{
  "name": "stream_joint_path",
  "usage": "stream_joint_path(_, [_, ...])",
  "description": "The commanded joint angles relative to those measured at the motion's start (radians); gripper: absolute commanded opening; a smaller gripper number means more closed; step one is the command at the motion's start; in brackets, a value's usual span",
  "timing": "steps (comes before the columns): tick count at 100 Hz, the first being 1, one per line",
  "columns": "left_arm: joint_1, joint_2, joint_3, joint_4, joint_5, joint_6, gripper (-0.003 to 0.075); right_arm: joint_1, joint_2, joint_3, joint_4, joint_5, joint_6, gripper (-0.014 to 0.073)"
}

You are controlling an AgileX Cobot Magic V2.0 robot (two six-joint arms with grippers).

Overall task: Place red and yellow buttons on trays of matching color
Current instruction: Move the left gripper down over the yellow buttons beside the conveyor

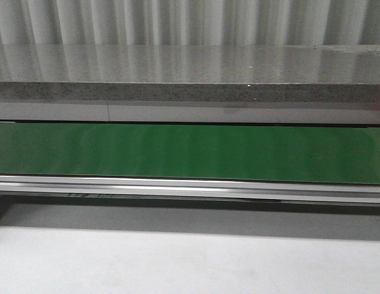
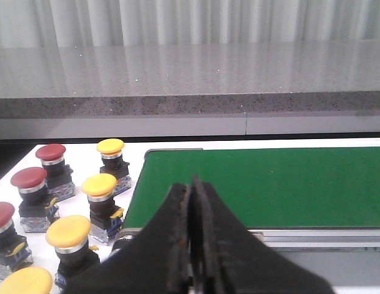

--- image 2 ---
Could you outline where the red button front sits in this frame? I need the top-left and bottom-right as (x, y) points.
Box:
(0, 202), (34, 280)

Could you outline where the red button middle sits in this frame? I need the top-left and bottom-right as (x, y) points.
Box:
(10, 167), (59, 233)

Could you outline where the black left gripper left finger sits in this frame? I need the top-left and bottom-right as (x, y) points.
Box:
(63, 184), (189, 293)

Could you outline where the red button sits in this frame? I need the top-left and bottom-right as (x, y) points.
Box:
(10, 167), (59, 233)
(35, 143), (75, 202)
(0, 202), (34, 280)

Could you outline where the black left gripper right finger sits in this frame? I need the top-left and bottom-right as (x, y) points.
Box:
(188, 176), (333, 293)

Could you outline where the yellow button front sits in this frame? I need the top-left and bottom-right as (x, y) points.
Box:
(0, 267), (53, 294)

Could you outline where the yellow button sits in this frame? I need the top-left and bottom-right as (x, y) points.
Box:
(81, 173), (124, 245)
(46, 215), (100, 290)
(0, 267), (53, 294)
(96, 138), (131, 195)

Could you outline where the red button back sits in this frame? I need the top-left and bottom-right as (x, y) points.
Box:
(35, 143), (75, 202)

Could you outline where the green conveyor belt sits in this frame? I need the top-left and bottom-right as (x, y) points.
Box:
(125, 147), (380, 229)

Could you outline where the white curtain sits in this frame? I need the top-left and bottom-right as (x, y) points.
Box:
(0, 1), (380, 48)

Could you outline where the black conveyor drive pulley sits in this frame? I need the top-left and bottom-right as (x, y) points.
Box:
(109, 228), (140, 257)

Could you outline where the grey granite counter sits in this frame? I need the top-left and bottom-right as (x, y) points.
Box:
(0, 40), (380, 140)

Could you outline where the yellow button back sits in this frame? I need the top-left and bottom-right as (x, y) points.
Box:
(96, 138), (131, 195)

